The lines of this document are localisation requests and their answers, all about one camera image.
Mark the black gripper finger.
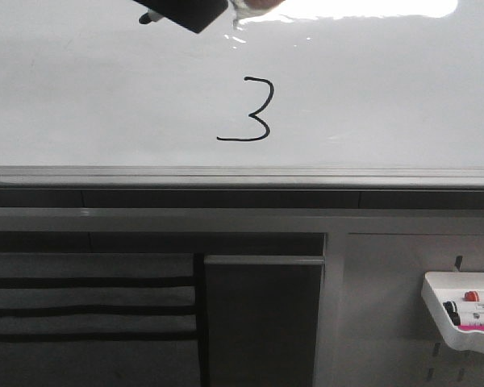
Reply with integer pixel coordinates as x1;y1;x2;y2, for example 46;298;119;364
138;0;227;34

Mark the white black-tip whiteboard marker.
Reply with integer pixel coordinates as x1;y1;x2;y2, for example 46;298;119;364
138;0;286;25

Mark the dark grey metal panel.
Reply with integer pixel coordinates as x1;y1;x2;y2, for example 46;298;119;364
206;256;323;386

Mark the grey fabric organizer with black stripes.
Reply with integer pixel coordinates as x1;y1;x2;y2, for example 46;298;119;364
0;253;210;386

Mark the grey pegboard panel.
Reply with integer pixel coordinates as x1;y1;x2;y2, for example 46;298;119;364
314;233;484;386

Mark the black-capped marker in tray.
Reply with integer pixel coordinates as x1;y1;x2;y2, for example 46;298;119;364
442;300;484;314

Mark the red-capped marker in tray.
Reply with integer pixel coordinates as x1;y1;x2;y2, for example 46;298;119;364
464;290;484;302

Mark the white plastic marker tray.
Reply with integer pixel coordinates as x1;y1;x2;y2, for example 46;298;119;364
421;272;484;354

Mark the pink eraser in tray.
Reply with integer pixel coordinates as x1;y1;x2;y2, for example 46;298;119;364
457;325;484;332

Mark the white whiteboard with metal frame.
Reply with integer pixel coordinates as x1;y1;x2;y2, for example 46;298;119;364
0;1;484;187

